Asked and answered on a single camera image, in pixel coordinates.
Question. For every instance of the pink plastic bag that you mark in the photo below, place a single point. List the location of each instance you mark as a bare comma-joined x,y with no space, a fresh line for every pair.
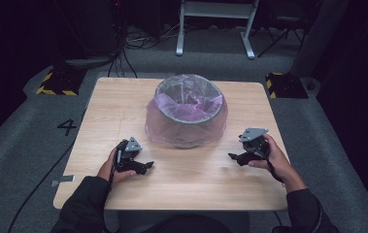
159,129

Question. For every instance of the black yellow striped block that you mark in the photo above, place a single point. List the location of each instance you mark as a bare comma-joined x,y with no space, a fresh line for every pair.
286,85
60,82

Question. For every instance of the green plastic bucket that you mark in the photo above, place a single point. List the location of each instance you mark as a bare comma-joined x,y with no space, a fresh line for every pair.
184,120

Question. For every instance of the person's right hand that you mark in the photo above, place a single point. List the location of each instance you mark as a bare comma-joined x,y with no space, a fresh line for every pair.
278,161

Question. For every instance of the person's dark lap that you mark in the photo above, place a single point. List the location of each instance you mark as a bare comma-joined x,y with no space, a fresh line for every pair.
184,225

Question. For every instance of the black tripod stand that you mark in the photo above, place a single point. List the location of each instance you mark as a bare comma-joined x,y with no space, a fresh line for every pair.
285,30

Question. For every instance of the person's left hand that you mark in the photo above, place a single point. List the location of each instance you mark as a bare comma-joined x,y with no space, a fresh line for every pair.
110,173

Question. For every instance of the grey tape strip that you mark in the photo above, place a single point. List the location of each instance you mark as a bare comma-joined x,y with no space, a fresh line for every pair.
63,179

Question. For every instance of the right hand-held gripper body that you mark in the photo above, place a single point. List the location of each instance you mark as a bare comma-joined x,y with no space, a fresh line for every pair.
256,145

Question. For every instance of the grey curtain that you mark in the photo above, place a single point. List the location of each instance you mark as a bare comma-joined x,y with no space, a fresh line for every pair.
320,35

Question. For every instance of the white metal stand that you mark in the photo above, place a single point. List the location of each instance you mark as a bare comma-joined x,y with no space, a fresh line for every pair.
215,9

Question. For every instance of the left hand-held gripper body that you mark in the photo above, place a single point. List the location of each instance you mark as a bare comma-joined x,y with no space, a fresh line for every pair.
125,161

